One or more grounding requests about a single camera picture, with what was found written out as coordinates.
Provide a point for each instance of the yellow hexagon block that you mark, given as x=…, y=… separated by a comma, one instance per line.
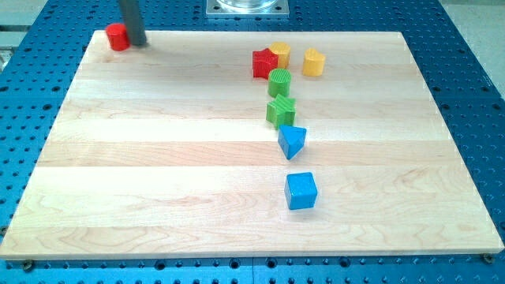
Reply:
x=282, y=50

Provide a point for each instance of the blue triangle block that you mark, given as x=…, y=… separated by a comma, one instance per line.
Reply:
x=291, y=140

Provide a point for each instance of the green star block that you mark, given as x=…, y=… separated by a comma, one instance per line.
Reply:
x=281, y=111

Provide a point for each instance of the light wooden board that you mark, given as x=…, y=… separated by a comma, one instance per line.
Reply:
x=165, y=152

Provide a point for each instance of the blue cube block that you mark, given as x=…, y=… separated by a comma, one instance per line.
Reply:
x=300, y=191

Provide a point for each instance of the green cylinder block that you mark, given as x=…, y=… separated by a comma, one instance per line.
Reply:
x=279, y=81

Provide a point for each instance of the red star block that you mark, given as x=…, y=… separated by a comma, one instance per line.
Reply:
x=263, y=62

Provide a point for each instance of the yellow heart block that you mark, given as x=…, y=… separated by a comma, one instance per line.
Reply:
x=313, y=64

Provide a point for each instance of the red cylinder block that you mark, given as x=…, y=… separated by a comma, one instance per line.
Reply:
x=117, y=36

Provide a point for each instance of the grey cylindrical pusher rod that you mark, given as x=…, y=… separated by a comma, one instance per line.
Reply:
x=133, y=21

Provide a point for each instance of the blue perforated metal table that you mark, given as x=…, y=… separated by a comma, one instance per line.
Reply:
x=39, y=74

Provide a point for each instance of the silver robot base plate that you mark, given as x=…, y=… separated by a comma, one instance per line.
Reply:
x=257, y=8

